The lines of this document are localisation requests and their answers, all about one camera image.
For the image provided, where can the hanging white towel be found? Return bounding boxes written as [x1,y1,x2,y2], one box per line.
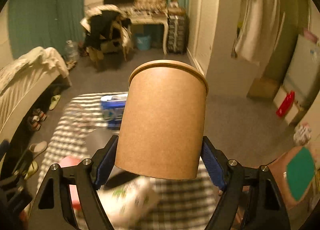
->
[234,0,280,66]

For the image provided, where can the teal curtain left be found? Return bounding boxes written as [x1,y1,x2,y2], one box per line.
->
[8,0,84,59]

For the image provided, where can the white sneaker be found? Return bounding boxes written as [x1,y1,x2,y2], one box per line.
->
[27,109,47,131]

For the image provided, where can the white mini fridge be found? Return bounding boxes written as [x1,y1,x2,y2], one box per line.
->
[283,35,319,108]

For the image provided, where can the checkered tablecloth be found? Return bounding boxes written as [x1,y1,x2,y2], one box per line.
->
[29,86,214,229]

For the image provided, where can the green slipper under bed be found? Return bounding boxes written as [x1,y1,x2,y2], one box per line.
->
[49,95,61,111]

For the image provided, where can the wooden chair with clothes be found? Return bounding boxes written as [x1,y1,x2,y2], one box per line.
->
[80,4,132,67]

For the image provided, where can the bed with white bedding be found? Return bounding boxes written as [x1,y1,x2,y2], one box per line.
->
[0,47,71,141]

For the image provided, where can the red bottle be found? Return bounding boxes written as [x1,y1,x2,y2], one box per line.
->
[276,91,295,117]

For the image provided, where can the large water bottle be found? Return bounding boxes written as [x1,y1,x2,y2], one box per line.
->
[65,40,79,61]

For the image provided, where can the white desk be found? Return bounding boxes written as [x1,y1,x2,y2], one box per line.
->
[120,7,169,55]

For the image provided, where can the yellow-green slipper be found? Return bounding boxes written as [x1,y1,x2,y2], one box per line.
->
[24,161,39,180]

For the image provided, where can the brown paper cup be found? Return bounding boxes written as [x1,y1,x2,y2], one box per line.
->
[115,60,209,180]

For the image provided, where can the blue tissue pack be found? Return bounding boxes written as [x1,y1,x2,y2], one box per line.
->
[100,93,128,130]

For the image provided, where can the teal laundry basket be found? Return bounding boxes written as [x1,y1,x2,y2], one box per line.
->
[135,34,151,51]

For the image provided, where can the white slipper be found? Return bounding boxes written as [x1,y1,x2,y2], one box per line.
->
[29,141,48,158]

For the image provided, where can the drawer storage tower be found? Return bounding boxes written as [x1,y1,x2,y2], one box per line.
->
[167,7,188,53]

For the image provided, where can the white louvered wardrobe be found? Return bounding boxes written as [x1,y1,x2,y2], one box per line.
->
[187,0,219,75]

